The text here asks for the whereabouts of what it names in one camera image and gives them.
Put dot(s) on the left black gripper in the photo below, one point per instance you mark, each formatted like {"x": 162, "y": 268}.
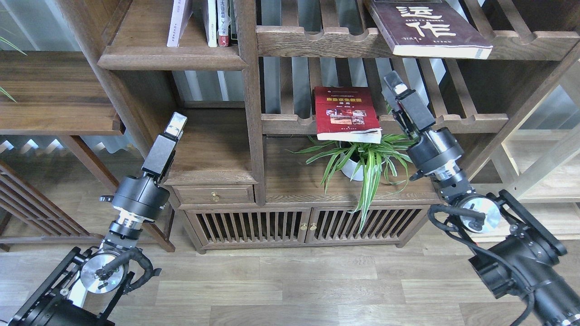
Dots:
{"x": 142, "y": 197}

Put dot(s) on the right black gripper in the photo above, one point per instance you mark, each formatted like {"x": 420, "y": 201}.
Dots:
{"x": 436, "y": 152}

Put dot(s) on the dark maroon book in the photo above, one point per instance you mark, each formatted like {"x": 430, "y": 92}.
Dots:
{"x": 427, "y": 29}

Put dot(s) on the white lavender book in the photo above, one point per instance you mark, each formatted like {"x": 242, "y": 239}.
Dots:
{"x": 181, "y": 12}

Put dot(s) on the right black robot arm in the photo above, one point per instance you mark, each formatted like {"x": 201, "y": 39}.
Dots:
{"x": 513, "y": 252}

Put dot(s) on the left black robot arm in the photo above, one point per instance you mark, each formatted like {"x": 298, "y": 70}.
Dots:
{"x": 117, "y": 265}

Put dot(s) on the green spider plant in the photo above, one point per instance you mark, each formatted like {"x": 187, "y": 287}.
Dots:
{"x": 378, "y": 161}

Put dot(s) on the white plant pot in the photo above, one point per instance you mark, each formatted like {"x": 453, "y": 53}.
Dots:
{"x": 349, "y": 168}

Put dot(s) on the dark wooden bookshelf cabinet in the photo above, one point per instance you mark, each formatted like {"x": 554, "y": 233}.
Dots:
{"x": 249, "y": 105}

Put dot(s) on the black upright book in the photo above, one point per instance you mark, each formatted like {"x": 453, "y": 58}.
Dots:
{"x": 233, "y": 37}

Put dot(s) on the white table leg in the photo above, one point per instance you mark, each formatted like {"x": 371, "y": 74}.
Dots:
{"x": 78, "y": 294}

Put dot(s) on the red white upright book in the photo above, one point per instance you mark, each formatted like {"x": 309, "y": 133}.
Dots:
{"x": 224, "y": 22}

